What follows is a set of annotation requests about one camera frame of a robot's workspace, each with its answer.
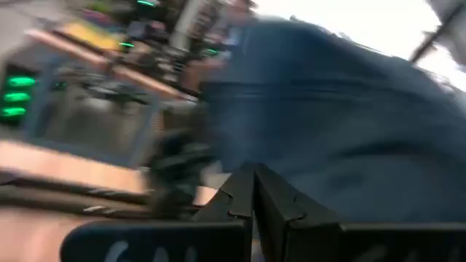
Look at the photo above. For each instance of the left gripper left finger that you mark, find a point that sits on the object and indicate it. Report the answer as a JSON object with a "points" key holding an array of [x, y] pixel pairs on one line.
{"points": [[236, 200]]}

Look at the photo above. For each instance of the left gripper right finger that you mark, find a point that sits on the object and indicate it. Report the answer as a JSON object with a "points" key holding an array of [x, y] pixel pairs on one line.
{"points": [[284, 218]]}

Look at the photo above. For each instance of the blue denim baseball cap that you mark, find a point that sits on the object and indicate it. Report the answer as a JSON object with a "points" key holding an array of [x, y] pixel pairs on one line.
{"points": [[346, 127]]}

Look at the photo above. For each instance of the wooden workbench top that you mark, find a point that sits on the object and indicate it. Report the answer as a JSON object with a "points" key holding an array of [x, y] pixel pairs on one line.
{"points": [[91, 60]]}

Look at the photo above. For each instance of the yellow box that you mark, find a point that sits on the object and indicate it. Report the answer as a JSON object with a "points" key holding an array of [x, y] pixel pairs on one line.
{"points": [[91, 36]]}

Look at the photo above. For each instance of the device with green lights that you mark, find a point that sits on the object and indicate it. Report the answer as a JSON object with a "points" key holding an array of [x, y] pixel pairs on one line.
{"points": [[20, 96]]}

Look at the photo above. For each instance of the black aluminium rig frame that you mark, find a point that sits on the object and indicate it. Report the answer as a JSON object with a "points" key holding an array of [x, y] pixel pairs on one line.
{"points": [[73, 203]]}

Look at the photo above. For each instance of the blue-grey metal table frame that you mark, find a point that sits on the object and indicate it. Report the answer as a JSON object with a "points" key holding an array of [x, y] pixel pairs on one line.
{"points": [[38, 109]]}

